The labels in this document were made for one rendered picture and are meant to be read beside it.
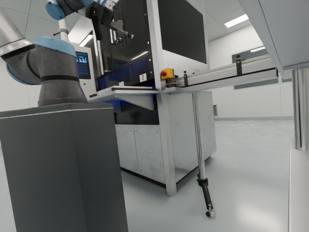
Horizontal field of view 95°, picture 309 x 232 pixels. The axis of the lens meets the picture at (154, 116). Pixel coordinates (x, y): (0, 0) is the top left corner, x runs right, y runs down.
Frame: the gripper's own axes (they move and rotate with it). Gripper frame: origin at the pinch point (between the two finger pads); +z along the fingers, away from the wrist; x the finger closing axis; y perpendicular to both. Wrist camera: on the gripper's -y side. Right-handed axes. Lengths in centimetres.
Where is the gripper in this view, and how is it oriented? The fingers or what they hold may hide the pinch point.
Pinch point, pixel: (124, 33)
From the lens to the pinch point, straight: 95.0
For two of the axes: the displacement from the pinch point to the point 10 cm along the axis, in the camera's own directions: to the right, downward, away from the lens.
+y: 4.4, -7.5, -4.9
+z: 9.0, 3.6, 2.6
